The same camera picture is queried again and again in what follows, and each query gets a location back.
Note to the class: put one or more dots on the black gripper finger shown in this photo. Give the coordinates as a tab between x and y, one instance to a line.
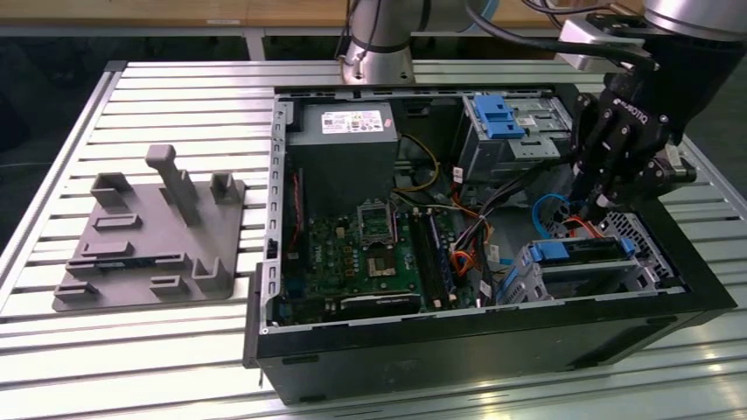
625	153
590	131

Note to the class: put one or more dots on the hard disk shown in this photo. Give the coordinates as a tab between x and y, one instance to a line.
583	250

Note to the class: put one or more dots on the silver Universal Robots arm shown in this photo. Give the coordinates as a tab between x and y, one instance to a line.
379	44

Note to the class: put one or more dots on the metal disk bay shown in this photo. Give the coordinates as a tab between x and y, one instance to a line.
601	280

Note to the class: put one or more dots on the black RAM slot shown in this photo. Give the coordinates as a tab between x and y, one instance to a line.
418	254
430	254

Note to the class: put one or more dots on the blue drive cage latch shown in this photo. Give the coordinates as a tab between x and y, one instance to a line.
497	116

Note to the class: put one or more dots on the metal optical drive cage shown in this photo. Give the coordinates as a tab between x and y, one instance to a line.
497	162

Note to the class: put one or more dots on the green RAM stick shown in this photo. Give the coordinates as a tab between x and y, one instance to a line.
445	258

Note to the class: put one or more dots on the grey power supply unit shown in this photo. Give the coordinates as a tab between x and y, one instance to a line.
344	166

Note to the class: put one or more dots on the CPU socket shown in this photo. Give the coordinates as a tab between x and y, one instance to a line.
380	262

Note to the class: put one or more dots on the black graphics card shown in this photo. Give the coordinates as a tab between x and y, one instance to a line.
379	302

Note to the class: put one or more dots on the green Dell motherboard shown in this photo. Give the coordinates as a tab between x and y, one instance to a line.
327	262

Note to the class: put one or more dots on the black open PC case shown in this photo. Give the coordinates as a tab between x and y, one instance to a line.
467	363

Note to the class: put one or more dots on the grey parts rack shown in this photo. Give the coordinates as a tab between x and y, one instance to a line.
152	236

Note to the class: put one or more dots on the black table end cap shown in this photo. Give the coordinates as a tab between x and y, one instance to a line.
115	66

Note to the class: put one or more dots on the wooden desk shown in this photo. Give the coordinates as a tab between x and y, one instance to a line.
116	11

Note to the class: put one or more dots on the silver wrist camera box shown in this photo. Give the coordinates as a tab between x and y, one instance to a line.
575	32

